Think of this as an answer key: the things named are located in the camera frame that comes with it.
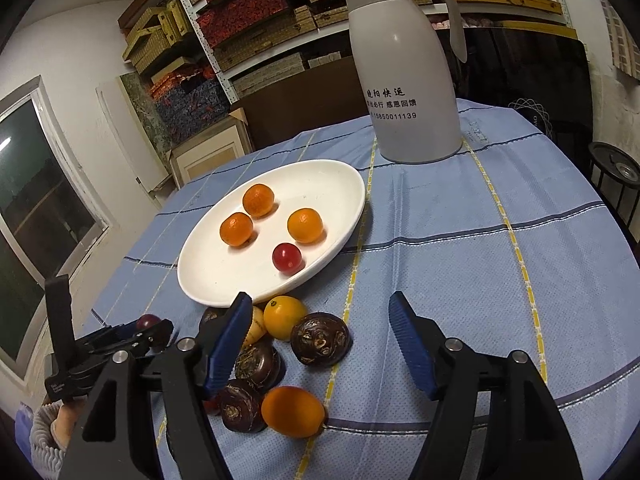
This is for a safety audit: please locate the yellow kumquat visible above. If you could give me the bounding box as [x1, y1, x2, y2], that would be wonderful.
[263, 296, 309, 341]

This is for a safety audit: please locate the white board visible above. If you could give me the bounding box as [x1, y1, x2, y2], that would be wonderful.
[96, 82, 171, 193]

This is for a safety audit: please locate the small dark red plum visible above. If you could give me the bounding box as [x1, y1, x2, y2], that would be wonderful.
[271, 242, 304, 276]

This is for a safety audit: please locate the stack of patterned fabric boxes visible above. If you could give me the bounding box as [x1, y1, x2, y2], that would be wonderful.
[147, 65, 233, 148]

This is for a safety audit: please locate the blue checked tablecloth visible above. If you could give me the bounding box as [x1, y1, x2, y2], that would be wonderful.
[65, 97, 636, 480]

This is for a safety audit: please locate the black cloth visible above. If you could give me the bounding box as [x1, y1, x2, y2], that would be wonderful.
[452, 27, 601, 146]

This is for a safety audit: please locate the shelf of patterned boxes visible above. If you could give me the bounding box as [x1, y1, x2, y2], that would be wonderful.
[117, 0, 566, 98]

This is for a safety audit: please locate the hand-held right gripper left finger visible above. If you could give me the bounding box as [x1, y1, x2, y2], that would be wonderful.
[59, 291, 254, 480]

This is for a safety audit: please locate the water chestnut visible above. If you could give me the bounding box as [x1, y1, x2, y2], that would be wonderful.
[234, 340, 283, 393]
[290, 312, 351, 367]
[199, 306, 228, 333]
[217, 379, 268, 434]

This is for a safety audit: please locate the white thermos jug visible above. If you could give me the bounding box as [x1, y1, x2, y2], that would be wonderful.
[336, 0, 468, 163]

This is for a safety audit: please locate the brown wooden board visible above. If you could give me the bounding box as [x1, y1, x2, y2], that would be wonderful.
[232, 57, 371, 148]

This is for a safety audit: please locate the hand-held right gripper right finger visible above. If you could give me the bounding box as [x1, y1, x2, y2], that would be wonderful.
[388, 291, 583, 480]

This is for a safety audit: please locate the orange mandarin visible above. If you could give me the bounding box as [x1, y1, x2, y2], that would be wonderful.
[219, 212, 255, 247]
[287, 208, 324, 244]
[242, 183, 276, 219]

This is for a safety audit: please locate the orange kumquat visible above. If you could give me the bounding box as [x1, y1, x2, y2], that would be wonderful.
[260, 385, 327, 439]

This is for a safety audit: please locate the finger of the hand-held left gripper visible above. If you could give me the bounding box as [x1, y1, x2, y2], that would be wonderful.
[131, 319, 175, 358]
[75, 324, 143, 348]

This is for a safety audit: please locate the window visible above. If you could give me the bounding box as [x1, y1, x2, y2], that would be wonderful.
[0, 77, 111, 376]

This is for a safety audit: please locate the person's left forearm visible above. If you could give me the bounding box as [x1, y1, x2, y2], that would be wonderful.
[15, 395, 88, 471]

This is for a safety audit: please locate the white plate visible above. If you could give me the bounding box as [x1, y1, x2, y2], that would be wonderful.
[177, 159, 367, 307]

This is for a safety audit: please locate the white metal shelf rack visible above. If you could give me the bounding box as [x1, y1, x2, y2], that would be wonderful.
[167, 0, 576, 111]

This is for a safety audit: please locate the woven bamboo mat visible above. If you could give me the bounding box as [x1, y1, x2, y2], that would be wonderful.
[597, 0, 640, 81]

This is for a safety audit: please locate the black round stand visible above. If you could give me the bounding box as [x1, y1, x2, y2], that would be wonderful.
[587, 141, 640, 241]

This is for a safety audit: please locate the framed cardboard box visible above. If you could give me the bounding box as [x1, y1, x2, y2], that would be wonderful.
[167, 107, 253, 186]

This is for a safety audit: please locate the marble slab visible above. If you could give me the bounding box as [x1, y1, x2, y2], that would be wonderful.
[120, 72, 173, 161]

